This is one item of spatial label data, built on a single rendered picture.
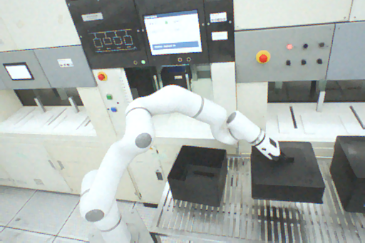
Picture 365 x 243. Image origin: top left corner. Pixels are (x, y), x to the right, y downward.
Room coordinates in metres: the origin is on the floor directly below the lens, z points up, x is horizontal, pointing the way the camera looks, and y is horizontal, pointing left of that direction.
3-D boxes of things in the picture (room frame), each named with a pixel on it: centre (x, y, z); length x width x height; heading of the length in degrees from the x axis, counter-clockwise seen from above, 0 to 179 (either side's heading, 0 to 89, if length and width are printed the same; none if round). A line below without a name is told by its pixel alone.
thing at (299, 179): (0.77, -0.42, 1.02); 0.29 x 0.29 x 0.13; 73
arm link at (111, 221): (0.74, 0.43, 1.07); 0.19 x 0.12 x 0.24; 10
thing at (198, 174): (0.97, -0.03, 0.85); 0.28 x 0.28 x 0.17; 66
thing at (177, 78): (1.94, -0.01, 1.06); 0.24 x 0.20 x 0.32; 72
